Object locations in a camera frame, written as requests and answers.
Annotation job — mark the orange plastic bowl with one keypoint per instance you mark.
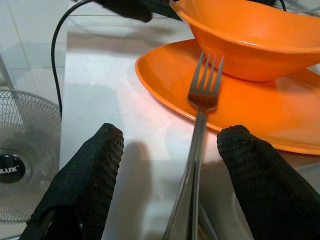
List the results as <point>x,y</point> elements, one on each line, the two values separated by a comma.
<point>250,37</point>

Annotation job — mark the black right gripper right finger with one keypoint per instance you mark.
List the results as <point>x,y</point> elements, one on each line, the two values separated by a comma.
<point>270,195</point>

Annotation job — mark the orange plastic plate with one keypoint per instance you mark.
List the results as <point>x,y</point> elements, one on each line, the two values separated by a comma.
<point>250,110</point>

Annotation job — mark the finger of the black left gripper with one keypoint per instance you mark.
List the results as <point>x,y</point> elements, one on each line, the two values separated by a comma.
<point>130,10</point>

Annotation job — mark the grey floor fan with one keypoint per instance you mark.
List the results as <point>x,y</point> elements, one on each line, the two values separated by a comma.
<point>25,125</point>

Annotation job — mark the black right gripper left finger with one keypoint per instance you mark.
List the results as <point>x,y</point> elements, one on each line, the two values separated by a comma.
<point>82,187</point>

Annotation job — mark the silver metal fork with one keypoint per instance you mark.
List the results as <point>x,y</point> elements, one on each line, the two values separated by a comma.
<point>202,96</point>

